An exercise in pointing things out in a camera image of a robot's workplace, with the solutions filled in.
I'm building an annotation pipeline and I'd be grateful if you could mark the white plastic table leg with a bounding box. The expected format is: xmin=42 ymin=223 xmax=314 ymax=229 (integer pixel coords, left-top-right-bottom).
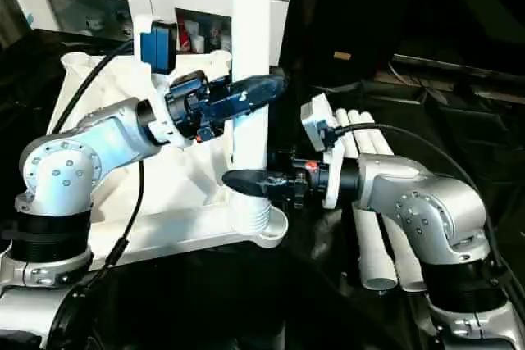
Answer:
xmin=346 ymin=108 xmax=427 ymax=293
xmin=227 ymin=0 xmax=275 ymax=241
xmin=334 ymin=108 xmax=399 ymax=290
xmin=358 ymin=108 xmax=395 ymax=159

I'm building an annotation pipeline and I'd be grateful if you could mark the white plastic table top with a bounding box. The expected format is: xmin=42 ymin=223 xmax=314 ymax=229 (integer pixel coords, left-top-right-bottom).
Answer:
xmin=48 ymin=49 xmax=291 ymax=272

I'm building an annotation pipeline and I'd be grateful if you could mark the red white bottle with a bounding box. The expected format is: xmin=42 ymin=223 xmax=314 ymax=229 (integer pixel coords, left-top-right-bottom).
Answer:
xmin=176 ymin=17 xmax=194 ymax=54

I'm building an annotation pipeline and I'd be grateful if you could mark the black case with label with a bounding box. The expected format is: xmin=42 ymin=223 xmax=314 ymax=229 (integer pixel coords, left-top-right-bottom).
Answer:
xmin=282 ymin=0 xmax=395 ymax=80

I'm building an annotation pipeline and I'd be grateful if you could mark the black plastic mat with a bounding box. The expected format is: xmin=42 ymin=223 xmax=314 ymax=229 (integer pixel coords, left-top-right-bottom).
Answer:
xmin=0 ymin=28 xmax=525 ymax=350

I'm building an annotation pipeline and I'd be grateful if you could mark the black television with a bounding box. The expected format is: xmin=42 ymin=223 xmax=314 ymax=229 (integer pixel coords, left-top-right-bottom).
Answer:
xmin=388 ymin=0 xmax=525 ymax=77

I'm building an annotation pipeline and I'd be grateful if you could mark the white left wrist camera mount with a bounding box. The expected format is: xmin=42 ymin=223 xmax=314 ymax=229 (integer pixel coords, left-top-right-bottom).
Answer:
xmin=132 ymin=15 xmax=194 ymax=151

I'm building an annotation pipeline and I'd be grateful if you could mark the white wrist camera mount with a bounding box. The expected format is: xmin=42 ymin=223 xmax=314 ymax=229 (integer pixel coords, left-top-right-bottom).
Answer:
xmin=132 ymin=15 xmax=194 ymax=151
xmin=300 ymin=93 xmax=345 ymax=211

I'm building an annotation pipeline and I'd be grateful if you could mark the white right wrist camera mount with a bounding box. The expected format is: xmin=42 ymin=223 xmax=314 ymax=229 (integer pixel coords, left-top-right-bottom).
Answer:
xmin=300 ymin=93 xmax=345 ymax=211

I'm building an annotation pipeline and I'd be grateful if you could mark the black left wrist camera cable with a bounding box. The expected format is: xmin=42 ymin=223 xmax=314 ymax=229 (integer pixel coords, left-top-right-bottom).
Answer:
xmin=52 ymin=39 xmax=145 ymax=350

